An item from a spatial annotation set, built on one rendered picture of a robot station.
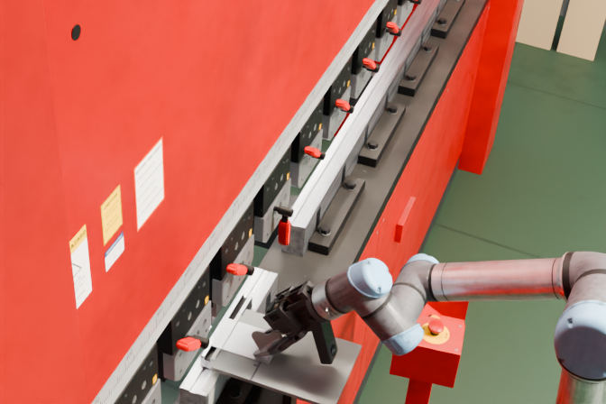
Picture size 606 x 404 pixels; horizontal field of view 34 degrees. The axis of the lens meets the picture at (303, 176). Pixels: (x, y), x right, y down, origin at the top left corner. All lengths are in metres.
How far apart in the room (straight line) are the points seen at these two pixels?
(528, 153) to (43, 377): 3.83
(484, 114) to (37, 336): 3.49
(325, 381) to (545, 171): 2.55
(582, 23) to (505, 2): 1.41
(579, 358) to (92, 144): 0.89
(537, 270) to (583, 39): 3.51
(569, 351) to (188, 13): 0.82
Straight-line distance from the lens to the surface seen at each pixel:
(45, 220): 0.72
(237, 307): 2.18
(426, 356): 2.46
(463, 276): 1.91
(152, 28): 1.31
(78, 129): 1.19
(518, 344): 3.61
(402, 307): 1.89
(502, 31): 3.95
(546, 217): 4.17
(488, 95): 4.10
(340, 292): 1.86
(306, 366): 2.06
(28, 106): 0.66
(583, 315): 1.68
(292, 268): 2.45
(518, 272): 1.87
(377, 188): 2.72
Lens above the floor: 2.54
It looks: 37 degrees down
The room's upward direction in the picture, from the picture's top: 4 degrees clockwise
